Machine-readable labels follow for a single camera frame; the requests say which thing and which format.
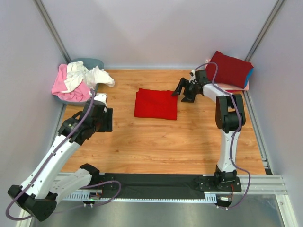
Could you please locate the perforated cable duct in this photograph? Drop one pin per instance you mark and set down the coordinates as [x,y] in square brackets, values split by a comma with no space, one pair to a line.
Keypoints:
[96,196]

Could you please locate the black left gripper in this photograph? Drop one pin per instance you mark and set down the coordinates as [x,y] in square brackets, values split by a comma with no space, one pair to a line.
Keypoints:
[108,126]

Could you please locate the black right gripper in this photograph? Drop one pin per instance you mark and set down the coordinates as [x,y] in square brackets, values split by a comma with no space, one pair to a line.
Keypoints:
[182,83]

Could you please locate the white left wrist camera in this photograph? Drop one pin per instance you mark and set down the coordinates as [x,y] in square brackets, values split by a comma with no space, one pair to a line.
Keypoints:
[99,99]

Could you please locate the grey laundry basket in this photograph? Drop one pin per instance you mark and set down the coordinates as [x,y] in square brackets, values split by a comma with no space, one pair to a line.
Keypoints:
[89,63]

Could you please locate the dark red folded t-shirt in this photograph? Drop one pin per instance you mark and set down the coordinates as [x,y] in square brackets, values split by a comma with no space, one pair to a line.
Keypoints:
[230,71]

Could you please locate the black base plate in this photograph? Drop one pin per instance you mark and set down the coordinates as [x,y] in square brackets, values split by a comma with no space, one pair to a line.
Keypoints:
[171,185]

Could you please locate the pink crumpled t-shirt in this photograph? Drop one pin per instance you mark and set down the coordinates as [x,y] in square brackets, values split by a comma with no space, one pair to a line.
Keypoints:
[80,94]

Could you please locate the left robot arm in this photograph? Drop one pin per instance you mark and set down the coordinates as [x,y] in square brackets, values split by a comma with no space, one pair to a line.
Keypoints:
[39,194]

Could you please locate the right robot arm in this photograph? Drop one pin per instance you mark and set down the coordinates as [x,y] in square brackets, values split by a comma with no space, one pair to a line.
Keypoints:
[229,118]

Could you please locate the light pink folded t-shirt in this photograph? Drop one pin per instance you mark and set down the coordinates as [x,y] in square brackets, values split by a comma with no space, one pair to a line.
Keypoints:
[233,88]

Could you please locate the blue folded t-shirt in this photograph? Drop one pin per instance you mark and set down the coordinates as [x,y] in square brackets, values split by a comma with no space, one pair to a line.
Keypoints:
[247,79]

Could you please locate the white crumpled t-shirt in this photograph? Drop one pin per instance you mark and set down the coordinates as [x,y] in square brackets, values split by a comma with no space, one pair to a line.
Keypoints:
[77,73]

